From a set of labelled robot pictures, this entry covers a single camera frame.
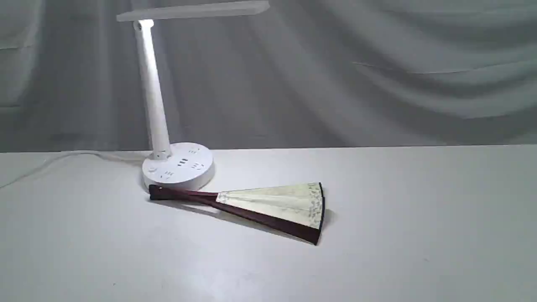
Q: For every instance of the grey backdrop curtain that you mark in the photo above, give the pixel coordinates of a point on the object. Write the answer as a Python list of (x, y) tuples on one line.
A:
[(303, 74)]

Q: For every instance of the cream paper folding fan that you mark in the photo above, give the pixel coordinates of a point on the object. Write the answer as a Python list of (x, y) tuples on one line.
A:
[(297, 210)]

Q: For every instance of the white desk lamp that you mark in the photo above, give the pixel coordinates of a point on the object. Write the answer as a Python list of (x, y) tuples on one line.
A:
[(184, 166)]

